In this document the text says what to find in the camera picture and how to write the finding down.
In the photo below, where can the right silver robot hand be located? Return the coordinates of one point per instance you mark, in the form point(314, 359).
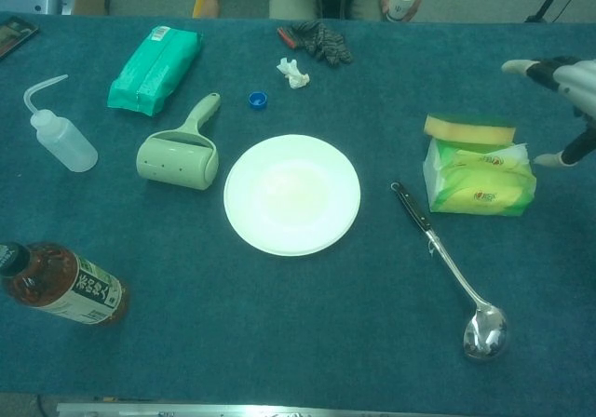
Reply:
point(582, 82)

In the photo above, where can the yellow green sponge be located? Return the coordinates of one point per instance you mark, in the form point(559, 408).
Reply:
point(470, 130)

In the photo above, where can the white round plate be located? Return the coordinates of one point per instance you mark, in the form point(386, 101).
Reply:
point(292, 203)

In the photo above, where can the yellow green tissue pack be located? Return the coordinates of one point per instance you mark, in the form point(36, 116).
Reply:
point(484, 189)

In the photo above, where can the grey striped work glove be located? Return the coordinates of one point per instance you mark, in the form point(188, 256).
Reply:
point(326, 42)

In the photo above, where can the crumpled white tissue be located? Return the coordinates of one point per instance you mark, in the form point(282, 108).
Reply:
point(294, 75)

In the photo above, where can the orange black utility knife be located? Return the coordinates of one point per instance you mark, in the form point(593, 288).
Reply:
point(286, 36)

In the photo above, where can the blue bottle cap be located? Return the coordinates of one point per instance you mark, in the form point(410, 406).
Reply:
point(258, 100)

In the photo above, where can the teal table cloth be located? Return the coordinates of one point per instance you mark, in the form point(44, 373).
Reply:
point(298, 319)

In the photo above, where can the pale green lint roller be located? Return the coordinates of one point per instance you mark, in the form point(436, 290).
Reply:
point(174, 168)

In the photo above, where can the teal wet wipes pack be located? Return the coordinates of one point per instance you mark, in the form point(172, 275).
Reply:
point(153, 72)

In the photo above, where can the clear plastic wash bottle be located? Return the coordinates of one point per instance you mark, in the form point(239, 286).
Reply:
point(70, 144)

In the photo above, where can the brown tea bottle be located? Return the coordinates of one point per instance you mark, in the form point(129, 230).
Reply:
point(60, 282)

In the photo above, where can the dark flat book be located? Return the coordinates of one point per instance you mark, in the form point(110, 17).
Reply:
point(13, 35)

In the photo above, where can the silver metal rail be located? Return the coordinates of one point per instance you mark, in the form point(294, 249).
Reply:
point(233, 410)

